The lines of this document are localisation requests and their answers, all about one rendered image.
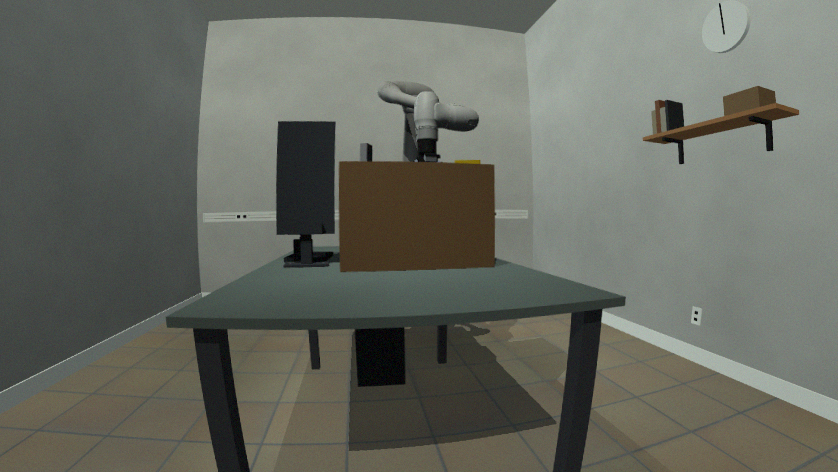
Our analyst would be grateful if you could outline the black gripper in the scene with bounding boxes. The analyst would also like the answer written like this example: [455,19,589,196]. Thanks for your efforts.
[413,140,436,162]

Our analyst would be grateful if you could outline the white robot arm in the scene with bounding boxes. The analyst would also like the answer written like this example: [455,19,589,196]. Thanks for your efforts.
[377,81,479,162]

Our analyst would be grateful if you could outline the brown wooden chest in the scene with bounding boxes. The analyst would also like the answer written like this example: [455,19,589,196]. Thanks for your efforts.
[339,161,495,272]

